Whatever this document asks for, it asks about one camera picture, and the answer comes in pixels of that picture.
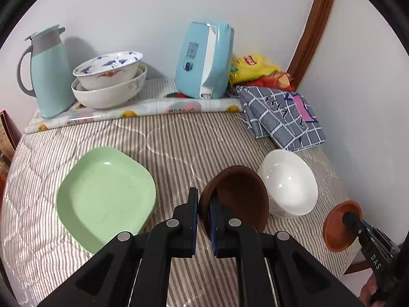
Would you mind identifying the blue patterned white bowl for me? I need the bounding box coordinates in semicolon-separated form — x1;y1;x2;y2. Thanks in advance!
73;51;143;90

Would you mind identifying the large white bowl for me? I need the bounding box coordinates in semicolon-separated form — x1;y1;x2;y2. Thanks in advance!
71;64;147;109

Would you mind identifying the green square plate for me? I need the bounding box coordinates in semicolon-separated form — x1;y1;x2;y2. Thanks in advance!
55;147;157;254

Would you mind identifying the grey checked cloth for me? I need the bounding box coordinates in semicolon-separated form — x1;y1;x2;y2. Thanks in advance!
236;86;326;152

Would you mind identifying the yellow chips bag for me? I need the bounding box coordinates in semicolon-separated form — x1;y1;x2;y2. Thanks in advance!
229;54;281;85

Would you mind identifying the person's right hand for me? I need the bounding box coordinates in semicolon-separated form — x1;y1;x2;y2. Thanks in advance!
359;274;385;307

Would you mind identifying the brown small bowl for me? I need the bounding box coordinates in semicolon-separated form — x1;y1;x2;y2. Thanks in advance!
322;200;362;252
198;165;269;237

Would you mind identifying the brown wooden door frame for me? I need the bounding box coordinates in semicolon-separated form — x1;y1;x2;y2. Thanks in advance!
287;0;334;88

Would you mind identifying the red snack bag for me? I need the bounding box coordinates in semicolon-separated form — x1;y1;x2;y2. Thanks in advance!
246;71;295;92

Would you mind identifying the light blue electric kettle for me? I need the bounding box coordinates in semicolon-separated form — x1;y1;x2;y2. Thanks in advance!
175;20;234;100

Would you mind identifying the patterned brown box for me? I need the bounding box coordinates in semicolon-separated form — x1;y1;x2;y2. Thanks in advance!
0;110;21;163

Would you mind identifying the striped quilted table cover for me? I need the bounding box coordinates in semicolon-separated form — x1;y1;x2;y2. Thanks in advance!
1;112;359;306

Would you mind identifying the white ceramic bowl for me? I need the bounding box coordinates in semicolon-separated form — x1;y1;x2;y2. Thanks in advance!
257;150;318;218

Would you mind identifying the light blue thermos jug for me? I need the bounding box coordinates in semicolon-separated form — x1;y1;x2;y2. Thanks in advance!
17;24;76;118

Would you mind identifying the fruit print rolled mat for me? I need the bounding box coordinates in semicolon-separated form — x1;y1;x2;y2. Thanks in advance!
24;97;243;135

